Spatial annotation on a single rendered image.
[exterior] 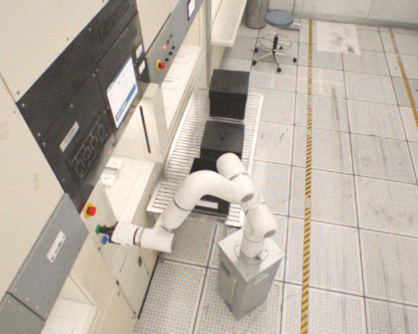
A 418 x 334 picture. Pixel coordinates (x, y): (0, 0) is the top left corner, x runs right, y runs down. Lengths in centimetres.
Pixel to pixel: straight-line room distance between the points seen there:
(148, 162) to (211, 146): 44
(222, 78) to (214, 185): 150
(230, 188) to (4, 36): 81
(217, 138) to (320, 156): 151
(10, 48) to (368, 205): 298
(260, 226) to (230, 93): 121
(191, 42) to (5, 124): 250
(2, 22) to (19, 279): 71
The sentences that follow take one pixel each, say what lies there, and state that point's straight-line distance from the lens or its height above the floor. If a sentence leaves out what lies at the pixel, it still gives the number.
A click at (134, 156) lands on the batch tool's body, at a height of 90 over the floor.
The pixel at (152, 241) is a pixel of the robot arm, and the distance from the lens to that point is 146.
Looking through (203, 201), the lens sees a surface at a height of 87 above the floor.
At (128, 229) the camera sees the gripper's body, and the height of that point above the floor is 123.
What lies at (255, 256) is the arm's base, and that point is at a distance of 193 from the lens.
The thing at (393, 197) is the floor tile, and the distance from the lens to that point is 351.
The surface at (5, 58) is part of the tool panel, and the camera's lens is 99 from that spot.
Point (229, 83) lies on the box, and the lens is 257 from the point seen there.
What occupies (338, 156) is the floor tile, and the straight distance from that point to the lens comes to 364.
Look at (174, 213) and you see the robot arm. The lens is 131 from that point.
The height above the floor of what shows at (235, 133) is 86.
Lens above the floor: 251
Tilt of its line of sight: 50 degrees down
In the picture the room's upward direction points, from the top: straight up
